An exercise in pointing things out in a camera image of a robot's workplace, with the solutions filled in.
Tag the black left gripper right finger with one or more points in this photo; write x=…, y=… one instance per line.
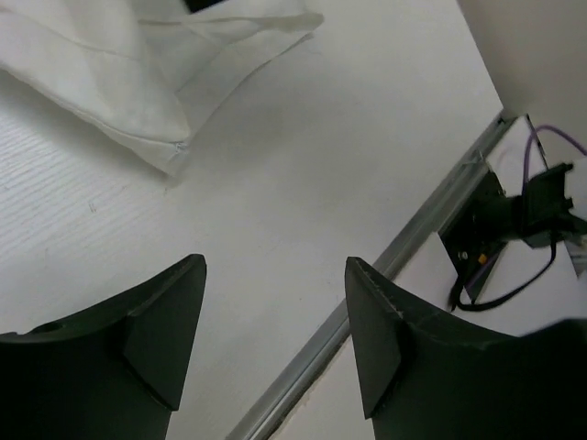
x=459, y=380

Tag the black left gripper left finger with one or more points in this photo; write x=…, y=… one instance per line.
x=115, y=370

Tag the white fabric skirt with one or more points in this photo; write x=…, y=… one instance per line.
x=148, y=74

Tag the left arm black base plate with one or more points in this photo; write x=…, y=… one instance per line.
x=470, y=236

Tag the aluminium table edge rail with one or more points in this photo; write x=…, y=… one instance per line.
x=367, y=312

